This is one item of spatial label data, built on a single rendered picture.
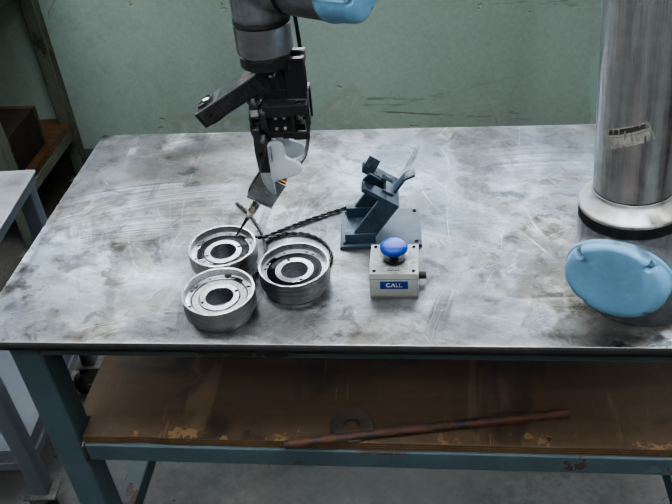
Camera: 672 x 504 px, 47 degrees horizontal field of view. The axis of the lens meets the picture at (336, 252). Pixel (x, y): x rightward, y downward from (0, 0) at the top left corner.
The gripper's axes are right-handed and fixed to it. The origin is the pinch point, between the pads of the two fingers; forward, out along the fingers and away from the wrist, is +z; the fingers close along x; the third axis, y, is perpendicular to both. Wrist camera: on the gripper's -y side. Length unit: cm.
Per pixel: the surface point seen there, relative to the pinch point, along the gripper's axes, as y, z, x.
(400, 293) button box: 18.7, 12.4, -12.2
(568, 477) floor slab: 56, 93, 15
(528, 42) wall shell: 65, 45, 150
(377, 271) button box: 15.6, 8.8, -11.4
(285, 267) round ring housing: 1.8, 10.9, -7.1
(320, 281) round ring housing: 7.3, 10.0, -11.7
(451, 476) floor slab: 29, 93, 15
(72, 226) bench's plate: -36.8, 13.2, 9.1
